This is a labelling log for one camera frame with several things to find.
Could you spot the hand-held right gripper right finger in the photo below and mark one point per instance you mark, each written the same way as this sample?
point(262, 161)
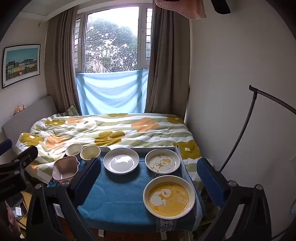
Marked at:
point(209, 180)

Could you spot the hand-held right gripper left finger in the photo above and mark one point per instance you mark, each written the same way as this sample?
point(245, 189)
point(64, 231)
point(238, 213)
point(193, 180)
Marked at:
point(89, 177)

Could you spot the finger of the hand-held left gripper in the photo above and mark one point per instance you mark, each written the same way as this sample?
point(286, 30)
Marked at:
point(22, 157)
point(5, 146)

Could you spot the cream round bowl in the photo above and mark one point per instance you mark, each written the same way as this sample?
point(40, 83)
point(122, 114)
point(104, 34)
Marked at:
point(89, 153)

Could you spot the pink scalloped bowl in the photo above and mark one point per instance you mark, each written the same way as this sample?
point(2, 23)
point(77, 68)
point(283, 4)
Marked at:
point(66, 168)

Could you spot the white duck plate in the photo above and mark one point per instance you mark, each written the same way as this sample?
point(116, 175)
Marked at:
point(163, 161)

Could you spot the person's left hand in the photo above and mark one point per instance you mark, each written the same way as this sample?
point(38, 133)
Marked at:
point(13, 219)

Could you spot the white round bowl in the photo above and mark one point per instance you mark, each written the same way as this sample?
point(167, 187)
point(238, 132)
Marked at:
point(73, 150)

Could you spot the blue table mat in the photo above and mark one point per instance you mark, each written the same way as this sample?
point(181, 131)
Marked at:
point(115, 197)

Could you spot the grey plate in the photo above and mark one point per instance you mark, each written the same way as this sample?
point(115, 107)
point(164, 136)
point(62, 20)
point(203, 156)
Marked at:
point(121, 161)

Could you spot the grey padded headboard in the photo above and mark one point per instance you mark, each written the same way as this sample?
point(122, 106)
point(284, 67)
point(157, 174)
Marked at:
point(27, 115)

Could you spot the small toy figure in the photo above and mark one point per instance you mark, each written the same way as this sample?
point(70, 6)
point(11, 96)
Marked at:
point(19, 109)

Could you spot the yellow duck plate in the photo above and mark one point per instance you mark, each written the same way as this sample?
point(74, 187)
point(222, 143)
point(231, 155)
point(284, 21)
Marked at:
point(168, 197)

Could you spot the floral striped blanket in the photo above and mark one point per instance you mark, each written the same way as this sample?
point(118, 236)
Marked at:
point(111, 129)

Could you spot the green floral pillow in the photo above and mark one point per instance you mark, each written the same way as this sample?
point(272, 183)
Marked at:
point(70, 111)

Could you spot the black curved lamp stand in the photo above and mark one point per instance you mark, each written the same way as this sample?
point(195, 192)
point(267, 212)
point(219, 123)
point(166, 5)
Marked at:
point(248, 113)

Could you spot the light blue window cloth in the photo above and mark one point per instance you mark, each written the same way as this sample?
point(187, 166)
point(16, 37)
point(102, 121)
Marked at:
point(111, 92)

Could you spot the brown curtain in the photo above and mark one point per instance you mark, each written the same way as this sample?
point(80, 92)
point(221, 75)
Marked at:
point(61, 69)
point(168, 69)

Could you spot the window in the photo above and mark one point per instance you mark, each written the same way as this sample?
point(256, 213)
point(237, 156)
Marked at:
point(111, 41)

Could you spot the pink hanging cloth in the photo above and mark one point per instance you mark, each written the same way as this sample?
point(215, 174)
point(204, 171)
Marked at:
point(182, 8)

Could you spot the framed wall poster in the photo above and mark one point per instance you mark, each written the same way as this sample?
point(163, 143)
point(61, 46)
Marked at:
point(22, 63)

